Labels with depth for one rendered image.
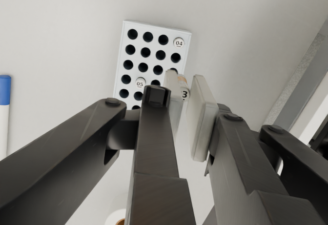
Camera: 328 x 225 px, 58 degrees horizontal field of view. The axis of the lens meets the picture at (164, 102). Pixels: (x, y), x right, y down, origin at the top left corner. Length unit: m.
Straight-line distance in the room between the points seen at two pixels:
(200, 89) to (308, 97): 0.19
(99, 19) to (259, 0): 0.21
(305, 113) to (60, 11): 0.32
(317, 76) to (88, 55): 0.28
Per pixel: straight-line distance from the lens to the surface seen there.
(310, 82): 0.34
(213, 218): 1.15
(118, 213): 0.46
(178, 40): 0.35
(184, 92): 0.20
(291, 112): 0.35
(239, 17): 0.41
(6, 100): 0.46
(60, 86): 0.44
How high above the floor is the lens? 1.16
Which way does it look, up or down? 73 degrees down
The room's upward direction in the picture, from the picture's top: 178 degrees counter-clockwise
